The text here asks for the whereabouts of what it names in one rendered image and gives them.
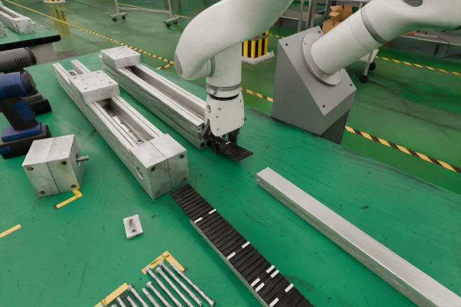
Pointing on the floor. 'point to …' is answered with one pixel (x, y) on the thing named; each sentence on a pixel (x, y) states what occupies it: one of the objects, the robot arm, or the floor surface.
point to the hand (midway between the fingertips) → (224, 143)
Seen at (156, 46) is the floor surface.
